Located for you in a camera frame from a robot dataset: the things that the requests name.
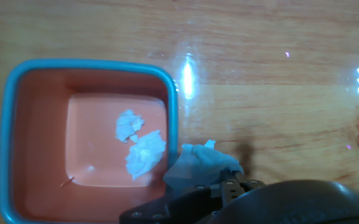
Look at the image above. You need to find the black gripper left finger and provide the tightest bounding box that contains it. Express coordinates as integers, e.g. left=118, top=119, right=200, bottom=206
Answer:
left=119, top=182, right=226, bottom=224

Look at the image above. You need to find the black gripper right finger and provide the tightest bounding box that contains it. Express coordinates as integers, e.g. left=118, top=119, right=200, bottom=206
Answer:
left=221, top=172, right=266, bottom=203

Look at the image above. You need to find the white tissue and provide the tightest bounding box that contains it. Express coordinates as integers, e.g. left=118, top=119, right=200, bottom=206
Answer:
left=162, top=139, right=245, bottom=197

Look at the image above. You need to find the orange trash can blue rim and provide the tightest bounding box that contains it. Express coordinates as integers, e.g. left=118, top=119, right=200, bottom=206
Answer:
left=0, top=58, right=180, bottom=224

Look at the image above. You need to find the large crumpled white paper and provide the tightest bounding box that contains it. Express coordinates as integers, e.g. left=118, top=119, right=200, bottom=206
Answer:
left=124, top=129, right=167, bottom=181

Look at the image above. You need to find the small crumpled white paper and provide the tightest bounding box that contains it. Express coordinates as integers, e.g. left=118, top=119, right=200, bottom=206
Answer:
left=114, top=108, right=145, bottom=144

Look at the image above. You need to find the small brown sliver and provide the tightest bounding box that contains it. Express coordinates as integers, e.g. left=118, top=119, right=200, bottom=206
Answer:
left=60, top=176, right=75, bottom=188

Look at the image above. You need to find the orange wooden board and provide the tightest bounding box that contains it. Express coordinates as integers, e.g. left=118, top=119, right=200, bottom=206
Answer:
left=0, top=0, right=359, bottom=224

